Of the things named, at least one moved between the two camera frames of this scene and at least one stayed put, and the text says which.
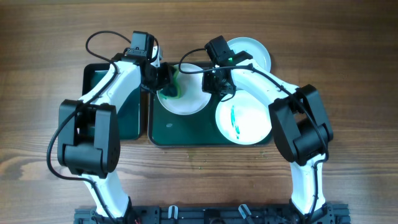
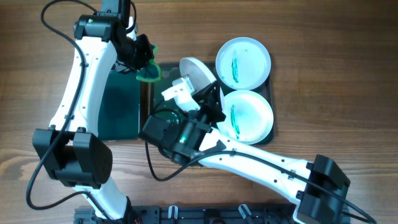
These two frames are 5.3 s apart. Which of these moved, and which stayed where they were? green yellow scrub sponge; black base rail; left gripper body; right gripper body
Moved: right gripper body; green yellow scrub sponge; left gripper body
Stayed: black base rail
